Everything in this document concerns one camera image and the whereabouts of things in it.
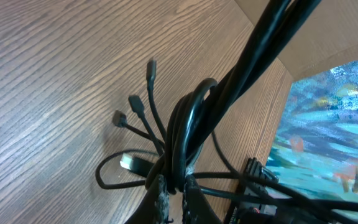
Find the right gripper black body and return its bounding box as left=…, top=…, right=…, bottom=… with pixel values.
left=223, top=158, right=291, bottom=224

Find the black USB-C cable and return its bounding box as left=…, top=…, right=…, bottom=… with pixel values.
left=112, top=58, right=223, bottom=187

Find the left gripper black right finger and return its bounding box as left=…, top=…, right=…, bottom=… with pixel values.
left=182, top=175, right=222, bottom=224

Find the black USB-A cable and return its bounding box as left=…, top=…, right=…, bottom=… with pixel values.
left=94, top=0, right=323, bottom=194

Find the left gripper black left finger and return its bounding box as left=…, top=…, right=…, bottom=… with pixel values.
left=125, top=175, right=169, bottom=224

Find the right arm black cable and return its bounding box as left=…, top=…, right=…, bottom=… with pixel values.
left=191, top=130, right=358, bottom=224

